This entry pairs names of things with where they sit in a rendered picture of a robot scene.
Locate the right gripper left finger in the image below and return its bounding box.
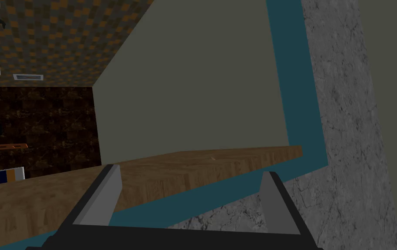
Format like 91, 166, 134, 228
57, 164, 122, 228

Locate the white wall vent plate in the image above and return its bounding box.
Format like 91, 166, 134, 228
13, 73, 44, 82

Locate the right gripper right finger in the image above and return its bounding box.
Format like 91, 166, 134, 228
258, 171, 313, 236

